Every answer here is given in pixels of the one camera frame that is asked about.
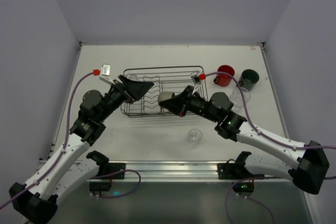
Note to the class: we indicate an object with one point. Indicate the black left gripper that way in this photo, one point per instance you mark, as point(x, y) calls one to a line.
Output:
point(124, 89)

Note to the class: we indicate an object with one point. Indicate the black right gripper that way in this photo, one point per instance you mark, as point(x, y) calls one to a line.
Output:
point(184, 100)

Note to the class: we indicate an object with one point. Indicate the clear small glass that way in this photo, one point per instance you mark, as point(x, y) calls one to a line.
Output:
point(133, 77)
point(194, 137)

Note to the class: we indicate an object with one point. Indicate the beige small cup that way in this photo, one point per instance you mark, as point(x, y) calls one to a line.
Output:
point(164, 96)

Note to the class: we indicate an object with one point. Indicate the red mug black handle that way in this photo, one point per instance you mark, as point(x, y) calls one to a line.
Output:
point(223, 80)

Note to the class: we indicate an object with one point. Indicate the grey-green mug black handle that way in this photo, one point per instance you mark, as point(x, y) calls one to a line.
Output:
point(248, 79)

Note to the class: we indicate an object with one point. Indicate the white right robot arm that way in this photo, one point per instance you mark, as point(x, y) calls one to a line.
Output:
point(305, 165)

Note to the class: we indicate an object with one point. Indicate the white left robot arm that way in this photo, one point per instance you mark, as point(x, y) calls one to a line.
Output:
point(38, 198)

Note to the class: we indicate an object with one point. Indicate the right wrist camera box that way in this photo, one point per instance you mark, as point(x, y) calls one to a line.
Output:
point(197, 82)

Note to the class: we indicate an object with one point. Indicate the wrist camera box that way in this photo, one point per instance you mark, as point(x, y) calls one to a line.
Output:
point(197, 82)
point(105, 74)

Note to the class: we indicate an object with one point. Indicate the dark wire dish rack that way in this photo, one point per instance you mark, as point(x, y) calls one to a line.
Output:
point(170, 79)

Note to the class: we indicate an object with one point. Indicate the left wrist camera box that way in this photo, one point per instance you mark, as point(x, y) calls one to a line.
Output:
point(105, 74)

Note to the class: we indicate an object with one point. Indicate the aluminium table edge rail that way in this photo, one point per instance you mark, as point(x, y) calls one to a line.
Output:
point(179, 171)

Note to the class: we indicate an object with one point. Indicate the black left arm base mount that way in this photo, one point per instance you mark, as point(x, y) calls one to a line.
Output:
point(109, 171)

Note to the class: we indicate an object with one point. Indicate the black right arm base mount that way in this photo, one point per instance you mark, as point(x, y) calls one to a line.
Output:
point(244, 181)

